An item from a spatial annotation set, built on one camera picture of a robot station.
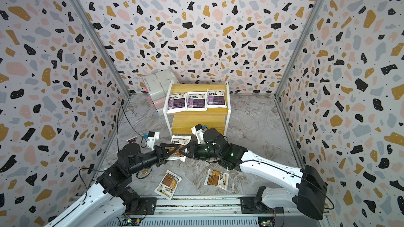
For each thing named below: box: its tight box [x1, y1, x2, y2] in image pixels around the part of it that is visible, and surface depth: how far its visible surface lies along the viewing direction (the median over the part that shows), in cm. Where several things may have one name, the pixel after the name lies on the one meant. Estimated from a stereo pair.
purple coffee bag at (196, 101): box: [185, 91, 208, 111], surface depth 73 cm
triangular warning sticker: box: [125, 135, 138, 144], surface depth 99 cm
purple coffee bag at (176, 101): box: [167, 92, 186, 111], surface depth 73 cm
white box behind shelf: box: [142, 68, 180, 115], surface depth 99 cm
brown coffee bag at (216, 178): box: [203, 169, 229, 191], surface depth 82 cm
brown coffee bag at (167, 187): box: [154, 170, 183, 201], surface depth 80 cm
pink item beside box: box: [154, 96, 167, 110], surface depth 100 cm
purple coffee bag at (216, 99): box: [206, 89, 227, 109], surface depth 74 cm
